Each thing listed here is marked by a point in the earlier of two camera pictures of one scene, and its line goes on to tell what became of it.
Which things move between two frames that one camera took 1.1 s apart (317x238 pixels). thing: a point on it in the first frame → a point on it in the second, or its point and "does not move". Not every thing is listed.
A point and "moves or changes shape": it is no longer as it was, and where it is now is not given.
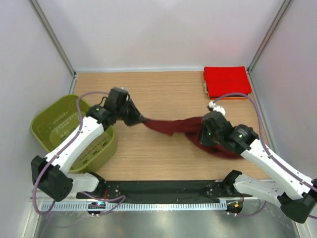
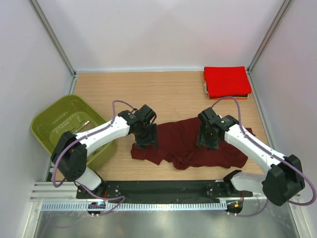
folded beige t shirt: x=205 y=86 does not move
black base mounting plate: x=160 y=191 does not move
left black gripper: x=136 y=118 → x=151 y=140
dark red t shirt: x=192 y=127 moves or changes shape
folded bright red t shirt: x=221 y=80 does not move
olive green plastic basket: x=55 y=119 does not move
